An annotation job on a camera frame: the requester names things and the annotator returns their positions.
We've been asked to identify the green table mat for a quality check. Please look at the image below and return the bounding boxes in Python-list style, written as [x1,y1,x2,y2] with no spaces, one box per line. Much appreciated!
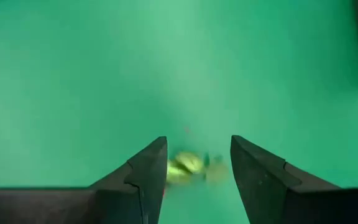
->
[0,0,358,224]

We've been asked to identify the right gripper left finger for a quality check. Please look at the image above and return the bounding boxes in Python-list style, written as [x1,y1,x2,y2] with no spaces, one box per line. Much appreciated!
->
[0,136,168,224]

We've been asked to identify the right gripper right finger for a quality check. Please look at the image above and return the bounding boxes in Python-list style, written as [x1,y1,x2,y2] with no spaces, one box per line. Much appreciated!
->
[230,134,358,224]

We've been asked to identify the small green pepper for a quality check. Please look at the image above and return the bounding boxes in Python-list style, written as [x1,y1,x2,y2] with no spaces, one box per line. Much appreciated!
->
[166,151,230,185]

